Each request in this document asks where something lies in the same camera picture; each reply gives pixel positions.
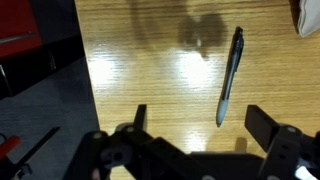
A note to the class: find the dark pen with grey grip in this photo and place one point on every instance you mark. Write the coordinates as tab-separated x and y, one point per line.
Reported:
233	63

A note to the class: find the white object at corner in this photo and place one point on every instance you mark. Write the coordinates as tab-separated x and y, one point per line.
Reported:
310	16

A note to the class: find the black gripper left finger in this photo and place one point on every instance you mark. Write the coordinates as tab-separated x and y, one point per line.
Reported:
143	156

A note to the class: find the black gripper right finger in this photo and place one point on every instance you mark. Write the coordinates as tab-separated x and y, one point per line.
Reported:
283	150

